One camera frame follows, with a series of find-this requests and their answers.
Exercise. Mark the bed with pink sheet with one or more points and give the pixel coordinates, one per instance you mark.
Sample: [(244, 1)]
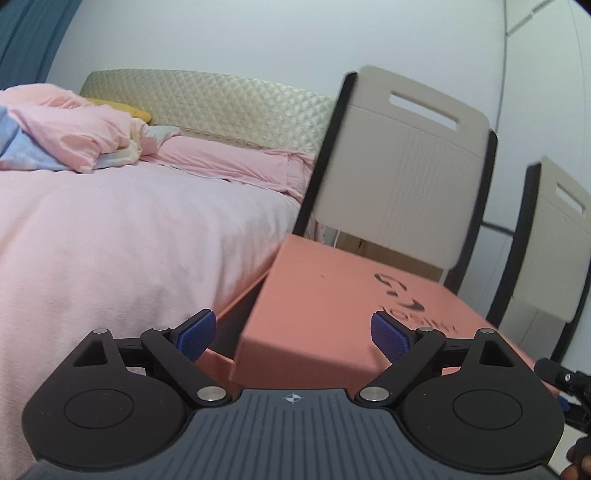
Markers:
[(115, 258)]

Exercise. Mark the beige quilted headboard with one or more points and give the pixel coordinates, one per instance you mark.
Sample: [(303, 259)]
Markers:
[(221, 110)]

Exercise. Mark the beige chair with black frame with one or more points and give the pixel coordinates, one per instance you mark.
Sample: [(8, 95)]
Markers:
[(549, 249), (406, 175)]

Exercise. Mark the white desktop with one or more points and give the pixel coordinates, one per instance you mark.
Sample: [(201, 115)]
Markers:
[(575, 434)]

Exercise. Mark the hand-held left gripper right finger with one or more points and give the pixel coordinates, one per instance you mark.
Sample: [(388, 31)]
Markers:
[(390, 337)]

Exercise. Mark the orange cardboard box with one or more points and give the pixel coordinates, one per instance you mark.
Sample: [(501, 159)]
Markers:
[(323, 314)]

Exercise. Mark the yellow pillow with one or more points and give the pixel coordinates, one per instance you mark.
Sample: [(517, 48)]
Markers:
[(124, 110)]

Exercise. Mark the pink pillow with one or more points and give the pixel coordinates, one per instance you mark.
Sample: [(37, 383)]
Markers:
[(231, 159)]

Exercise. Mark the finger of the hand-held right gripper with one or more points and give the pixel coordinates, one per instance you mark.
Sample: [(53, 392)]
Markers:
[(575, 413), (565, 376)]

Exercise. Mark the pink crumpled duvet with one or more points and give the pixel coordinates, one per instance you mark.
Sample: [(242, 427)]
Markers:
[(60, 124)]

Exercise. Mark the salmon pink cardboard box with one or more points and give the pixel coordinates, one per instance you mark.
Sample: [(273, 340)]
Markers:
[(219, 362)]

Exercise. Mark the teal curtain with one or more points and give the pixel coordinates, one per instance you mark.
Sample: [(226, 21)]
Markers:
[(27, 37)]

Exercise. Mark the person's right hand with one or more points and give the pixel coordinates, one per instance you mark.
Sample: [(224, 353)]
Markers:
[(581, 461)]

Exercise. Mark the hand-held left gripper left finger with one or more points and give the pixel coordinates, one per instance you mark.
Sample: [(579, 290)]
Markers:
[(198, 334)]

